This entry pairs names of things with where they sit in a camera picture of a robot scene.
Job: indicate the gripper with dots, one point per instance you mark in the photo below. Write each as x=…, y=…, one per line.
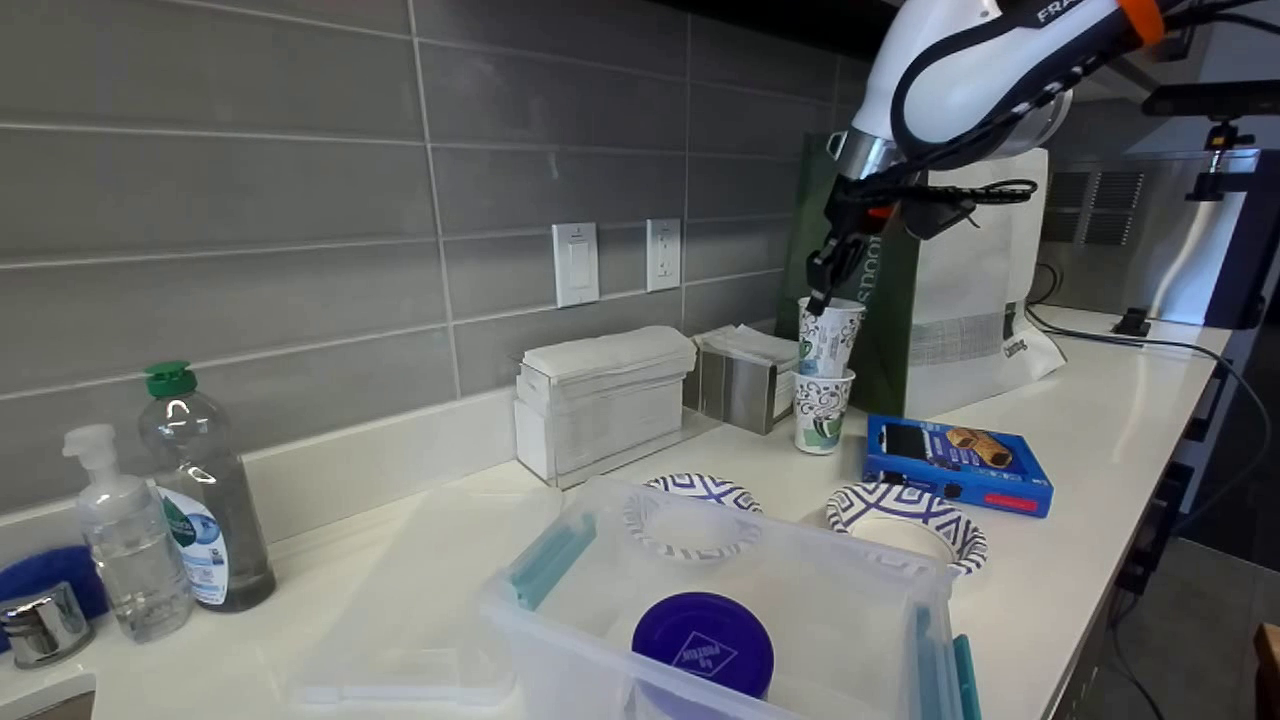
x=856, y=220

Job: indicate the patterned paper cup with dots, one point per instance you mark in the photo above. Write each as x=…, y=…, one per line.
x=822, y=412
x=832, y=340

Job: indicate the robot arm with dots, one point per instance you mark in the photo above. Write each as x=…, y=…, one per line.
x=960, y=60

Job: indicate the blue patterned paper plate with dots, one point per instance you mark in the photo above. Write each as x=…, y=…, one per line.
x=692, y=525
x=905, y=505

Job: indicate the metal napkin dispenser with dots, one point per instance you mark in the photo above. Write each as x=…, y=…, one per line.
x=740, y=385

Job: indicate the green and white shopping bag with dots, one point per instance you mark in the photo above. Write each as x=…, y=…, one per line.
x=975, y=300

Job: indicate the blue snack box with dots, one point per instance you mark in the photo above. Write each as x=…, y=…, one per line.
x=955, y=465

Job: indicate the clear holder with white napkins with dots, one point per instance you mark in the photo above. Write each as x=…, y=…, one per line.
x=600, y=400

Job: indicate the stainless steel appliance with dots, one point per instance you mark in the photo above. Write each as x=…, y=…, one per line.
x=1150, y=240

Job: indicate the clear plastic storage bin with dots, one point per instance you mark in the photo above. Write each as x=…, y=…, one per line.
x=850, y=640

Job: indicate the jar with purple lid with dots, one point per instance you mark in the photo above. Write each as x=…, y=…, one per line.
x=703, y=645

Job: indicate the clear plastic bin lid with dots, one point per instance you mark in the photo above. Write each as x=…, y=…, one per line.
x=400, y=620

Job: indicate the dish soap bottle green cap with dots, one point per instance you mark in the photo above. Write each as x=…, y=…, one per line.
x=205, y=500

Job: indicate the clear pump bottle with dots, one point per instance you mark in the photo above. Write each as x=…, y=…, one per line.
x=130, y=560

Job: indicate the blue sponge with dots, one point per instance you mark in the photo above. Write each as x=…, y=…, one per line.
x=50, y=575

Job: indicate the sink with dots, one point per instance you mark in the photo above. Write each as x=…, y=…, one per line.
x=45, y=700

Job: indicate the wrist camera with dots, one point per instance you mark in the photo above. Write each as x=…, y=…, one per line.
x=935, y=215

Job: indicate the white wall socket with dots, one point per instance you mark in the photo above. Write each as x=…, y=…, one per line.
x=664, y=255

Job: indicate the white light switch plate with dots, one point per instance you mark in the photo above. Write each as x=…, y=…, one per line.
x=576, y=264

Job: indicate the camera on mount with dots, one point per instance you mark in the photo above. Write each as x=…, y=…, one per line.
x=1215, y=100

